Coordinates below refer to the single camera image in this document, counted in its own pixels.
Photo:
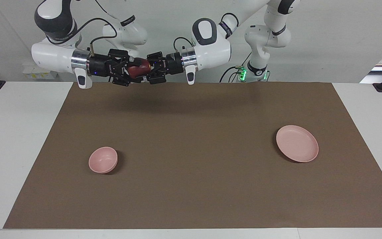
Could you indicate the white power strip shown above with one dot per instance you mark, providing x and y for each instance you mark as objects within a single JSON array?
[{"x": 33, "y": 74}]

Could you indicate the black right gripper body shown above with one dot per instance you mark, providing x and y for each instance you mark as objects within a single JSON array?
[{"x": 99, "y": 66}]

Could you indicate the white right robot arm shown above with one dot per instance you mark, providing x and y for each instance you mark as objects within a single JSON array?
[{"x": 51, "y": 56}]

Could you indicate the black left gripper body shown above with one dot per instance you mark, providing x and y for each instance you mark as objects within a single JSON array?
[{"x": 174, "y": 63}]

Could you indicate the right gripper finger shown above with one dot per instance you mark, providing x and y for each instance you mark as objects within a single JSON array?
[
  {"x": 121, "y": 79},
  {"x": 119, "y": 55}
]

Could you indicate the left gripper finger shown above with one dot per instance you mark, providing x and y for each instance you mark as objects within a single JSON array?
[
  {"x": 158, "y": 77},
  {"x": 156, "y": 57}
]

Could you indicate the brown table mat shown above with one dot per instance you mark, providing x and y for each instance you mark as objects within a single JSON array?
[{"x": 191, "y": 166}]

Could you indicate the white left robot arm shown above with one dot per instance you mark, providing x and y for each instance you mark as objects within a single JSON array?
[{"x": 211, "y": 49}]

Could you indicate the pink bowl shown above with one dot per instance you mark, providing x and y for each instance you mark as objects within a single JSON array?
[{"x": 102, "y": 161}]

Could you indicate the pink plate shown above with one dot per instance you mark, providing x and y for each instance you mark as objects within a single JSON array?
[{"x": 297, "y": 143}]

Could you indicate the dark red apple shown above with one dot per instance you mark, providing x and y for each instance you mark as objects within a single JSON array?
[{"x": 138, "y": 69}]

